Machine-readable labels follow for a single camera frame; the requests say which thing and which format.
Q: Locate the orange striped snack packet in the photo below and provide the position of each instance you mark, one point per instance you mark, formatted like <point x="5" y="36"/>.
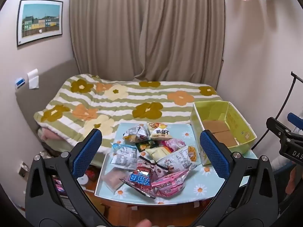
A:
<point x="156" y="124"/>

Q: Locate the grey bed headboard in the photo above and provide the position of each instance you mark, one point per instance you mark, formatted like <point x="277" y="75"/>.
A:
<point x="47" y="85"/>

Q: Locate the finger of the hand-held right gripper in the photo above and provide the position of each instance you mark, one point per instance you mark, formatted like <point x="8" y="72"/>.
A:
<point x="279" y="126"/>
<point x="296" y="120"/>

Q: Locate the blue white wall item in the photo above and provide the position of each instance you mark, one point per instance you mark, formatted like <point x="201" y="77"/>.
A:
<point x="20" y="82"/>

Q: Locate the white wall outlet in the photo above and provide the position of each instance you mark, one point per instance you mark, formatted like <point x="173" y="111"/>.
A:
<point x="23" y="169"/>

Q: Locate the beige curtain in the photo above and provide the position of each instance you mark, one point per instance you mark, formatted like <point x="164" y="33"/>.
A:
<point x="142" y="33"/>

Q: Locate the pale yellow snack packet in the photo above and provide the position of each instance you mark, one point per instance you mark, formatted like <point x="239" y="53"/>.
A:
<point x="157" y="153"/>

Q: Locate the red snack packet blue label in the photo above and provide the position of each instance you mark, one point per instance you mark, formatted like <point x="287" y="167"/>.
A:
<point x="139" y="179"/>

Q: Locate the white grey snack packet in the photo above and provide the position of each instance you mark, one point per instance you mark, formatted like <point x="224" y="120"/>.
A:
<point x="123" y="162"/>

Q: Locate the daisy print tablecloth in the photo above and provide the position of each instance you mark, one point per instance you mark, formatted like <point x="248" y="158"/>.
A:
<point x="208" y="189"/>

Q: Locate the framed wall picture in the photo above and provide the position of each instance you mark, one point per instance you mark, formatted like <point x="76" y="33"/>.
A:
<point x="39" y="21"/>

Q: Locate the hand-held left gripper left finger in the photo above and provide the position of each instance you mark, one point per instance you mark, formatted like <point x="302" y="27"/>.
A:
<point x="88" y="151"/>

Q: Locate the dark green snack packet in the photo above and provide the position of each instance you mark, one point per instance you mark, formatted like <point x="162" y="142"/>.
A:
<point x="145" y="145"/>

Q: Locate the white cream snack packet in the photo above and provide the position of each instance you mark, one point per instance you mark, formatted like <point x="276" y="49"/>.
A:
<point x="161" y="133"/>

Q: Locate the white paper sheet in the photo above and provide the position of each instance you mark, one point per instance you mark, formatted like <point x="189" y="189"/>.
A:
<point x="33" y="79"/>

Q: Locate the green cardboard box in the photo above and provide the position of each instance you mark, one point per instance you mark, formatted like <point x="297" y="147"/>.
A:
<point x="227" y="132"/>

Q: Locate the pink white snack packet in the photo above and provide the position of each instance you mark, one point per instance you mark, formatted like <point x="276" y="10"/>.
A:
<point x="174" y="144"/>

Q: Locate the person's left hand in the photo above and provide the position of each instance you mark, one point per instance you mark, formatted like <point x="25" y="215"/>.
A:
<point x="144" y="223"/>

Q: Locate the silver snack packet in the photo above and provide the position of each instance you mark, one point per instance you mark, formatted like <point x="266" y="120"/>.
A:
<point x="135" y="133"/>

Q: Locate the pink brown snack packet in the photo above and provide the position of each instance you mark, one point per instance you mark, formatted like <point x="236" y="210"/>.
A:
<point x="151" y="167"/>

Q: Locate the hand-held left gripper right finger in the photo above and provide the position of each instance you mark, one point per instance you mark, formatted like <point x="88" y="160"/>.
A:
<point x="213" y="151"/>

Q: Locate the beige snack packet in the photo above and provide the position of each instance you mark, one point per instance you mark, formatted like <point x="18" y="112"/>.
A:
<point x="113" y="178"/>

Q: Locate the pink folded bedding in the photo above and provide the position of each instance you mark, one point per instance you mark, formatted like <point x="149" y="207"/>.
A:
<point x="52" y="137"/>

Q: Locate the person's right forearm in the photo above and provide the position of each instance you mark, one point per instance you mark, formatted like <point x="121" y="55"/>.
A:
<point x="291" y="179"/>

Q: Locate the light blue snack packet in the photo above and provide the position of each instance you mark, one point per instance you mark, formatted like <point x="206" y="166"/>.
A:
<point x="122" y="146"/>

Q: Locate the pink foil snack packet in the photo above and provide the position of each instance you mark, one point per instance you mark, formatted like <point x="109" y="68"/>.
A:
<point x="170" y="182"/>

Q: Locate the white orange puffs snack packet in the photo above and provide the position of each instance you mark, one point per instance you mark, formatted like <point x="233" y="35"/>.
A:
<point x="180" y="158"/>

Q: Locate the floral striped blanket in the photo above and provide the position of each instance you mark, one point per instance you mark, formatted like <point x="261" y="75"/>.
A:
<point x="118" y="104"/>

